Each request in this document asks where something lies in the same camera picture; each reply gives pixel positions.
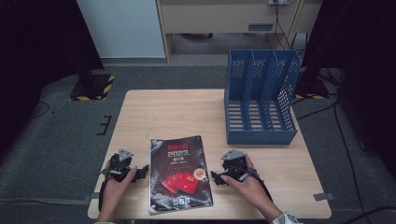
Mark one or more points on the person's right hand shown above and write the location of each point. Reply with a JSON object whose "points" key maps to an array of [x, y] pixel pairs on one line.
{"points": [[249, 188]]}

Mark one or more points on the black book with red print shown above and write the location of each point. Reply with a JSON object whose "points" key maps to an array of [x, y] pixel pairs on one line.
{"points": [[179, 161]]}

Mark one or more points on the white power strip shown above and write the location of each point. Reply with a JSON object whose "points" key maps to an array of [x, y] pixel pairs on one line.
{"points": [[280, 1]]}

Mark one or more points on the beige wooden desk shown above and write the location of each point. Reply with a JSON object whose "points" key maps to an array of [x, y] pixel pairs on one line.
{"points": [[218, 18]]}

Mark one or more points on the white cabinet panel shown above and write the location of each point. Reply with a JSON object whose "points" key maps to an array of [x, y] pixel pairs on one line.
{"points": [[121, 28]]}

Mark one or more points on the grey tape piece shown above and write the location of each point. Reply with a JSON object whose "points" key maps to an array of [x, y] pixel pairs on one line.
{"points": [[323, 196], [93, 197]]}

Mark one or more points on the dark round object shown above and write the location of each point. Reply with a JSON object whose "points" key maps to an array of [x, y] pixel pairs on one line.
{"points": [[196, 36]]}

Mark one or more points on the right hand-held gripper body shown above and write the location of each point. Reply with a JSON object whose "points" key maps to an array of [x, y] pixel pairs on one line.
{"points": [[235, 165]]}

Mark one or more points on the black stand base striped edge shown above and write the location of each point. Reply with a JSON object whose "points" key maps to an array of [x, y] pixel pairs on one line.
{"points": [[311, 90], [93, 88]]}

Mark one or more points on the person's left hand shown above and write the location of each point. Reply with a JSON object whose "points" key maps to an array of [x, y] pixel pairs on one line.
{"points": [[113, 193]]}

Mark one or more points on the black curtain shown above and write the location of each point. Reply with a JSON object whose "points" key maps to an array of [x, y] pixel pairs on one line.
{"points": [[358, 46], [37, 46]]}

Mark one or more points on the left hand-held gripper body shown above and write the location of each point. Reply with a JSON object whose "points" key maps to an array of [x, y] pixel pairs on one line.
{"points": [[121, 163]]}

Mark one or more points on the blue plastic file rack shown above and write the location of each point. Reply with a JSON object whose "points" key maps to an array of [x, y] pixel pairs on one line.
{"points": [[260, 137]]}

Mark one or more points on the black tape mark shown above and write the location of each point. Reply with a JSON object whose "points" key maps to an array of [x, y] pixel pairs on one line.
{"points": [[104, 125]]}

